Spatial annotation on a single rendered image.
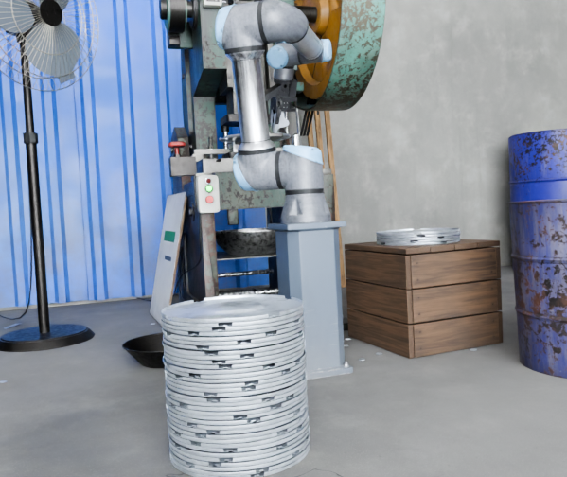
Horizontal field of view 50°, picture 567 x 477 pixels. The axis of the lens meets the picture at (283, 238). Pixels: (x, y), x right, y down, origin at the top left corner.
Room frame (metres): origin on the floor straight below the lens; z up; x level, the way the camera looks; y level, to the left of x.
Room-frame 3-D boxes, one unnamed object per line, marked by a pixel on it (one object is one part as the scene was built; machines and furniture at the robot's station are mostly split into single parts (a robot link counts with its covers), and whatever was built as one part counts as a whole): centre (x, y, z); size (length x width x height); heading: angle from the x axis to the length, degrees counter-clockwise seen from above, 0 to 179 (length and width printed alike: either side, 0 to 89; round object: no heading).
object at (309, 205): (1.82, -0.07, 0.50); 0.15 x 0.15 x 0.10
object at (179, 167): (2.28, 0.36, 0.62); 0.10 x 0.06 x 0.20; 107
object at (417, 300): (2.14, -0.48, 0.18); 0.40 x 0.38 x 0.35; 23
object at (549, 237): (1.74, -0.87, 0.24); 0.42 x 0.42 x 0.48
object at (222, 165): (2.59, 0.13, 0.68); 0.45 x 0.30 x 0.06; 107
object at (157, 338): (2.02, 0.41, 0.04); 0.30 x 0.30 x 0.07
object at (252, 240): (2.59, 0.13, 0.36); 0.34 x 0.34 x 0.10
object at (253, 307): (1.23, 0.11, 0.30); 0.29 x 0.29 x 0.01
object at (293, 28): (1.91, -0.09, 1.03); 0.49 x 0.11 x 0.12; 165
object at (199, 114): (2.72, 0.17, 0.83); 0.79 x 0.43 x 1.34; 17
